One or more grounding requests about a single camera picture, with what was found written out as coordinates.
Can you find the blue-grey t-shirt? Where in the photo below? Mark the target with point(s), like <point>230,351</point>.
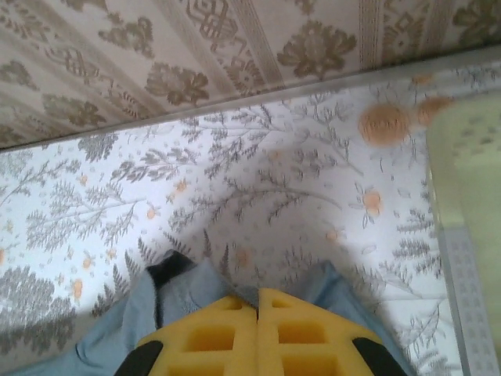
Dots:
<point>125,329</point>

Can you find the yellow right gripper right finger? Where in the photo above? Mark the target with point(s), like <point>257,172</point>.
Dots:
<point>305,344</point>

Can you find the pale green plastic basket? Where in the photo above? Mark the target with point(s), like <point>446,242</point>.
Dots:
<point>469,156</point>

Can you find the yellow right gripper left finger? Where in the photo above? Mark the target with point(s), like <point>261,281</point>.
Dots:
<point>219,344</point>

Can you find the floral table cloth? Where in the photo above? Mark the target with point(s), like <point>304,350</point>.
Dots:
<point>195,196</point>

